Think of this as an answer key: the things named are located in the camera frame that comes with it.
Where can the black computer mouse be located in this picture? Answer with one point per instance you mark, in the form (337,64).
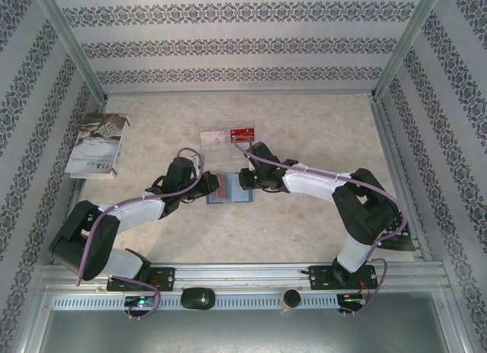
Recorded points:
(198,299)

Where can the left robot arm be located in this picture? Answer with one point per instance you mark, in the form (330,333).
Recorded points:
(64,250)

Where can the white floral VIP card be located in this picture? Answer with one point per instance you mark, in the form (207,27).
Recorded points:
(215,137)

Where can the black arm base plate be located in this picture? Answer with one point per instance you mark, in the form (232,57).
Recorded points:
(319,277)
(165,278)

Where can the aluminium mounting rail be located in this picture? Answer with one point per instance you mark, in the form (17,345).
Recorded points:
(243,277)

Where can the clear acrylic tiered organizer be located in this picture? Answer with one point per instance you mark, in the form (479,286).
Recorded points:
(224,155)

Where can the aluminium corner post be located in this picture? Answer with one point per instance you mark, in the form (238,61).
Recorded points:
(405,41)
(70,41)

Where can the black remote control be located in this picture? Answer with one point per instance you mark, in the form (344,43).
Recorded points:
(399,245)

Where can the aluminium table side rail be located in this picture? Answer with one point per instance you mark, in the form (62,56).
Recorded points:
(78,185)
(397,159)

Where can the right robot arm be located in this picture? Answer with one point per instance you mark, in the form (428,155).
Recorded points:
(361,212)

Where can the small circuit board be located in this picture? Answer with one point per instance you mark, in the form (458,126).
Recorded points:
(352,299)
(141,302)

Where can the black round knob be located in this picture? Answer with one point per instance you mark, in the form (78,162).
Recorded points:
(291,297)

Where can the blue leather card holder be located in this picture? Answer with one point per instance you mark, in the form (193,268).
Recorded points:
(243,197)

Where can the paperback book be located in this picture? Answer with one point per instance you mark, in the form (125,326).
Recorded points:
(95,144)

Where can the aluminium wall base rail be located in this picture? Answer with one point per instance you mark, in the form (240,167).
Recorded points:
(236,93)

